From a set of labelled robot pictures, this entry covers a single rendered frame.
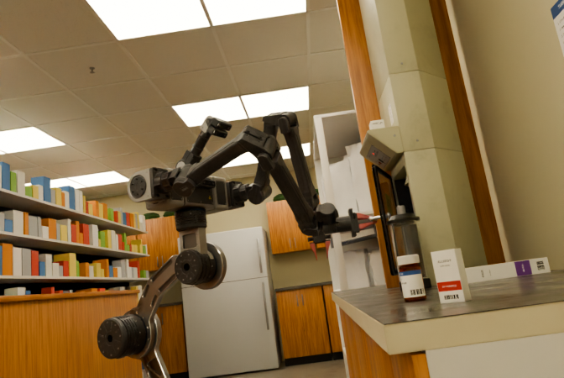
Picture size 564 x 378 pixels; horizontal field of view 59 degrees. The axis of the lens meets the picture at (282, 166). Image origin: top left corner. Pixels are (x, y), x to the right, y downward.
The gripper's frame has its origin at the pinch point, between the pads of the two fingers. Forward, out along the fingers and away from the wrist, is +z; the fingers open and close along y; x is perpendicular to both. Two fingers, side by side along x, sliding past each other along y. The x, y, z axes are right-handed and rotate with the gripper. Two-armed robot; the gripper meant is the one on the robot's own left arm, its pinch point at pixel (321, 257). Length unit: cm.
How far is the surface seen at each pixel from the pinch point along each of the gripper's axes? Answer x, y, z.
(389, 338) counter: -150, 4, 20
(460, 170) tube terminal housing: -36, 55, -23
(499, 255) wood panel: -9, 72, 10
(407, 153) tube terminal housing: -46, 35, -30
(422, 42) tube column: -41, 50, -73
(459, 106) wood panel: -9, 69, -56
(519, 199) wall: -29, 76, -10
